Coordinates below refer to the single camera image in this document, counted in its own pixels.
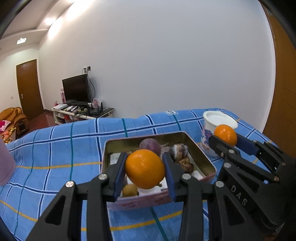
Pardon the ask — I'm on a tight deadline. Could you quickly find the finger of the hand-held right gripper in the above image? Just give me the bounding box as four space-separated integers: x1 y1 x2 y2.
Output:
235 133 289 172
208 135 273 183

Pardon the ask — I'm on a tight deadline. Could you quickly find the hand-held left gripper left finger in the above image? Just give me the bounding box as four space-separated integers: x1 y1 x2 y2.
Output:
25 152 129 241

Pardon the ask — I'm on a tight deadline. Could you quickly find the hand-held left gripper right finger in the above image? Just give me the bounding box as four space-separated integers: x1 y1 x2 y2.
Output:
162 153 266 241

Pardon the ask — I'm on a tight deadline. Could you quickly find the orange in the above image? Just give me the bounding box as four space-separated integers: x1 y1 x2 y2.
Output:
213 124 238 147
125 149 166 189

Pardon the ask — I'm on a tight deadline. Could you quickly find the tan round fruit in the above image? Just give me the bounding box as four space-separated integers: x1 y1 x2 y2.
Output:
122 184 139 198

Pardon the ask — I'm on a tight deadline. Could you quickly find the dark brown wrinkled fruit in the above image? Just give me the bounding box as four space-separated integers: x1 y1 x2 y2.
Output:
178 158 195 173

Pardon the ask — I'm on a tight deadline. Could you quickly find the brown white striped root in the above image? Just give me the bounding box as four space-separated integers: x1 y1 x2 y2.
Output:
170 143 189 161

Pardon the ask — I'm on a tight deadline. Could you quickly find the pink rectangular tin box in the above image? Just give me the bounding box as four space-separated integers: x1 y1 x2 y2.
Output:
101 131 217 212

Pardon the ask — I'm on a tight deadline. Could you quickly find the purple radish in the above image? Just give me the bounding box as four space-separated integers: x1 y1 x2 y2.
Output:
139 138 170 156

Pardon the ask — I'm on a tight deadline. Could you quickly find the white mug with blue flowers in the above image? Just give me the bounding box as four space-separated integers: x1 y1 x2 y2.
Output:
200 111 238 158

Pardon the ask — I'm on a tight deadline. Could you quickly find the blue plaid cloth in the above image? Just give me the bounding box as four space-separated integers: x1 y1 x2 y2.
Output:
0 108 281 241

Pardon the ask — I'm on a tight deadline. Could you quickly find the black router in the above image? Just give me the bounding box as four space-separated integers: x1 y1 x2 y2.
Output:
89 104 104 114

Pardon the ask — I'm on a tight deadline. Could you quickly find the brown wooden panel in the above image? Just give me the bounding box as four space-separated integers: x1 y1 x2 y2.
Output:
262 9 296 144

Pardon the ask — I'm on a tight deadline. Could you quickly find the white television stand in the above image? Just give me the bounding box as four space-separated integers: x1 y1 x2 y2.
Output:
51 107 115 126

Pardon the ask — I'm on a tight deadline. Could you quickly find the black television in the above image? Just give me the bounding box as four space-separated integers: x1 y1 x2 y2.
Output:
62 74 91 102

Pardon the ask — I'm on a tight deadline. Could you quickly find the mauve cylindrical container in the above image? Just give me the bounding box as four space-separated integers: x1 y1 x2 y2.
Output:
0 139 16 186

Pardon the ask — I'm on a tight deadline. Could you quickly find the orange leather armchair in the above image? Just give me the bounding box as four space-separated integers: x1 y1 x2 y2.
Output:
0 107 29 139

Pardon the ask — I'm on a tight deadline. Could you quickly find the brown wooden door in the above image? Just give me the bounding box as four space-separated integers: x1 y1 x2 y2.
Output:
16 59 44 121

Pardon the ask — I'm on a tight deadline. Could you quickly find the black power cable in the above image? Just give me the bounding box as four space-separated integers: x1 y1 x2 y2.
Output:
87 71 96 102

